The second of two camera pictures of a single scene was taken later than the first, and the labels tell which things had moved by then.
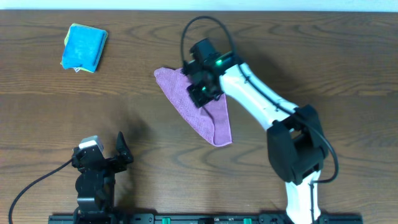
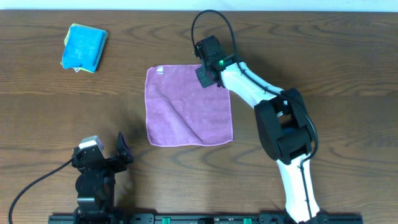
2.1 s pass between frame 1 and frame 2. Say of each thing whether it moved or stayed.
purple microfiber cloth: moved
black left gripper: stayed
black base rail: stayed
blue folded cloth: stayed
